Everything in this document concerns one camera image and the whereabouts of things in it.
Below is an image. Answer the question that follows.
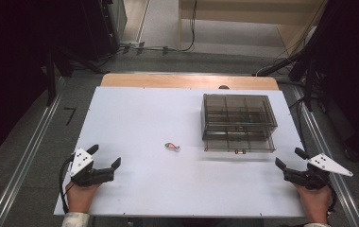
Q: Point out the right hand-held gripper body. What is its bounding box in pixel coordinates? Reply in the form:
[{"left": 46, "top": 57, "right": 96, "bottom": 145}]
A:
[{"left": 282, "top": 152, "right": 354, "bottom": 191}]

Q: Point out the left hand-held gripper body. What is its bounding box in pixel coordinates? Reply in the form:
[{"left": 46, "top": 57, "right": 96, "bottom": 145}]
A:
[{"left": 69, "top": 147, "right": 116, "bottom": 187}]

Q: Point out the transparent brown drawer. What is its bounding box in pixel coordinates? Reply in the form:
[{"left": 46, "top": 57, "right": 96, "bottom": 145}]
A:
[{"left": 203, "top": 137, "right": 277, "bottom": 155}]

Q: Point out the small fish-shaped eraser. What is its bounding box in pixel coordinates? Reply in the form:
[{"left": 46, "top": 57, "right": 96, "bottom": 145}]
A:
[{"left": 163, "top": 142, "right": 181, "bottom": 152}]

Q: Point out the transparent brown drawer box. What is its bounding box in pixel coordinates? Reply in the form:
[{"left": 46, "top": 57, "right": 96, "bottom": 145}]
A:
[{"left": 200, "top": 93, "right": 279, "bottom": 155}]

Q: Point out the person's left hand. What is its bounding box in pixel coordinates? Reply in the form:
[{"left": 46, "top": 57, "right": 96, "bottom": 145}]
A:
[{"left": 64, "top": 181, "right": 102, "bottom": 215}]

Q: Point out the person's right hand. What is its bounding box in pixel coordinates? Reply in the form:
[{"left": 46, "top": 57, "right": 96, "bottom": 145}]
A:
[{"left": 294, "top": 183, "right": 333, "bottom": 225}]

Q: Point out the white table board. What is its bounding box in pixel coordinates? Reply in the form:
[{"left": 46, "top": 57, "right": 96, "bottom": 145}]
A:
[{"left": 53, "top": 86, "right": 306, "bottom": 218}]

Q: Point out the black tripod stand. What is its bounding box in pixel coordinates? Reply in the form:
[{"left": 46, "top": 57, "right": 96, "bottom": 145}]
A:
[
  {"left": 252, "top": 0, "right": 333, "bottom": 112},
  {"left": 43, "top": 44, "right": 107, "bottom": 107}
]

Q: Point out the black curtain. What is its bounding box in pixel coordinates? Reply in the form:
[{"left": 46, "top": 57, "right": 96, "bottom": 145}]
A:
[
  {"left": 309, "top": 0, "right": 359, "bottom": 169},
  {"left": 0, "top": 0, "right": 119, "bottom": 162}
]

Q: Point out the light wooden platform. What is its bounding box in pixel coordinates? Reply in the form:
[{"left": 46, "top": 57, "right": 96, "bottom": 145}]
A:
[{"left": 178, "top": 0, "right": 328, "bottom": 58}]

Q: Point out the metal floor rail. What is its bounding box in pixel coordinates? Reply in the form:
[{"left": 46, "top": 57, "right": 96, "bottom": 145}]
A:
[
  {"left": 290, "top": 84, "right": 359, "bottom": 227},
  {"left": 0, "top": 77, "right": 69, "bottom": 227}
]

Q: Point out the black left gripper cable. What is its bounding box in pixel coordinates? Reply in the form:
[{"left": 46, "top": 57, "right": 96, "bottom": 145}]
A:
[{"left": 59, "top": 153, "right": 76, "bottom": 216}]

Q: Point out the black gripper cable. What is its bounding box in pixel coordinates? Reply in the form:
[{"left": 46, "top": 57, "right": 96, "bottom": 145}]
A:
[
  {"left": 59, "top": 153, "right": 76, "bottom": 216},
  {"left": 325, "top": 183, "right": 338, "bottom": 213}
]

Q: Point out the black hanging cable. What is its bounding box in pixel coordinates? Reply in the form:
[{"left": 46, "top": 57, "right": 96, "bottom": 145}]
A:
[{"left": 289, "top": 96, "right": 310, "bottom": 153}]

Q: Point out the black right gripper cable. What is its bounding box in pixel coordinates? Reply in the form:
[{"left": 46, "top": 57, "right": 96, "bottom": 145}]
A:
[{"left": 325, "top": 183, "right": 338, "bottom": 213}]

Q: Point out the black floor cable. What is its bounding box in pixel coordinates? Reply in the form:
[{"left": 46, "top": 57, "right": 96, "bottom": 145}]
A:
[{"left": 117, "top": 0, "right": 199, "bottom": 55}]

